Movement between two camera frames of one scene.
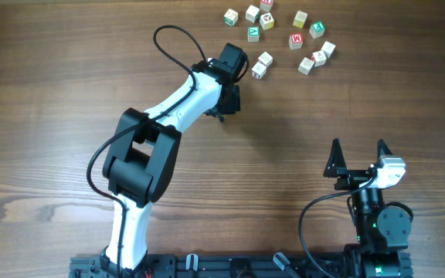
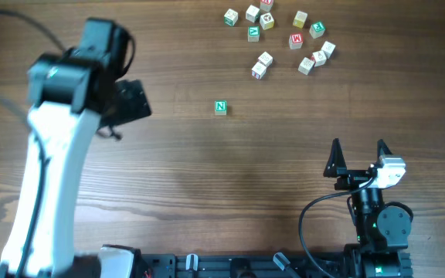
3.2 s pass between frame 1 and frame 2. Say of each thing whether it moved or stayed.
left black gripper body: moved
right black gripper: stayed
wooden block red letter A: stayed
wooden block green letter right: stayed
